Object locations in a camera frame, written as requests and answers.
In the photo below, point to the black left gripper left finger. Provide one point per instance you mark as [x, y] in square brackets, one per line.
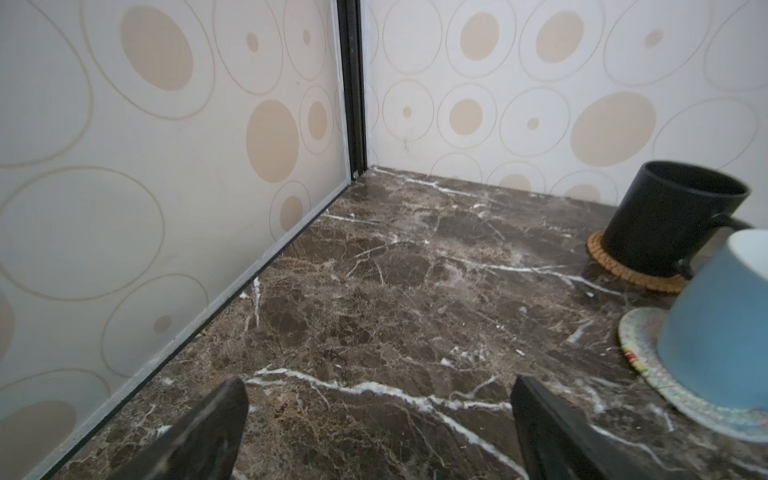
[203, 444]

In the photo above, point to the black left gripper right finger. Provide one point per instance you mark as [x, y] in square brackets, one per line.
[556, 442]

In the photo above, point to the white grey round coaster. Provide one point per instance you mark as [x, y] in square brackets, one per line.
[638, 333]

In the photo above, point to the blue mug white inside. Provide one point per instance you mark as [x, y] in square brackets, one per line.
[714, 341]

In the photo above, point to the woven rattan coaster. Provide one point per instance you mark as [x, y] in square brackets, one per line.
[668, 285]

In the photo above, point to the black mug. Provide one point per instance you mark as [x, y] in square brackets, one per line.
[669, 213]

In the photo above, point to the black corner frame post left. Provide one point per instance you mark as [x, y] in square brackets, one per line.
[349, 17]

